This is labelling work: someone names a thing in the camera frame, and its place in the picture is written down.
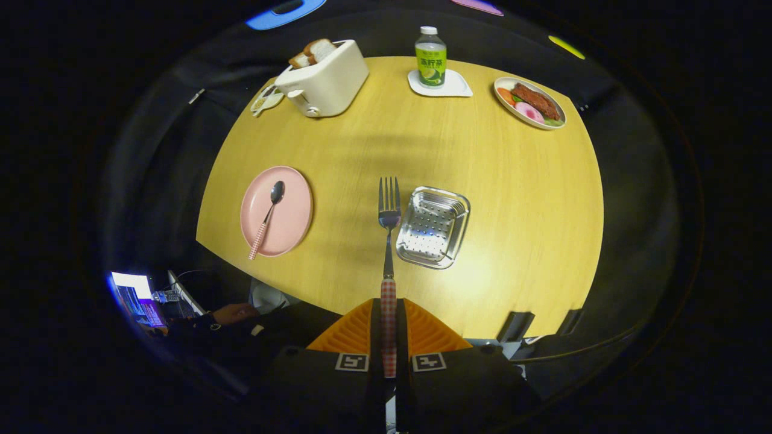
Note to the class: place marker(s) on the metal cutlery drainer basket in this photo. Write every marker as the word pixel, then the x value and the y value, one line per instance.
pixel 431 226

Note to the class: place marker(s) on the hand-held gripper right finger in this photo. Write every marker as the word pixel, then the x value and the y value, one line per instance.
pixel 402 337

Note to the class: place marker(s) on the small toast slice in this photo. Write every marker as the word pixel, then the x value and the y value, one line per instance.
pixel 299 60

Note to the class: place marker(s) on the white toaster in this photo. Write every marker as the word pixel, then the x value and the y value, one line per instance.
pixel 332 81

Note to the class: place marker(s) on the green label drink bottle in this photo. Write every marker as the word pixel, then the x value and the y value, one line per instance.
pixel 430 66

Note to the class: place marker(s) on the black table bracket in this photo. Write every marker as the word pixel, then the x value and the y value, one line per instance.
pixel 570 320
pixel 515 325

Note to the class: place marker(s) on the large toast slice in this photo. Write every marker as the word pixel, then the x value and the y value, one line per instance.
pixel 321 49

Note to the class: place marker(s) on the pink plate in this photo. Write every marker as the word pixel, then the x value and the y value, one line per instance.
pixel 292 214

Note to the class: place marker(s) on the grey laptop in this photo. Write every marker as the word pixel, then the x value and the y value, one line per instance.
pixel 184 295

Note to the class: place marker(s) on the open laptop with lit screen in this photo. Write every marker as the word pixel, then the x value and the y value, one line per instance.
pixel 136 295

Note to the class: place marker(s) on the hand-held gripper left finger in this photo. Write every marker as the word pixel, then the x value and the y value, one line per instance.
pixel 375 337

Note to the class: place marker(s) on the white divided seasoning dish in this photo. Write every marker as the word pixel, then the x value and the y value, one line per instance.
pixel 265 101

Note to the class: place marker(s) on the white plate of food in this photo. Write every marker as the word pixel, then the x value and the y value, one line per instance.
pixel 534 102

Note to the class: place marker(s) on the white coaster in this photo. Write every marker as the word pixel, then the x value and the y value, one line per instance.
pixel 458 89

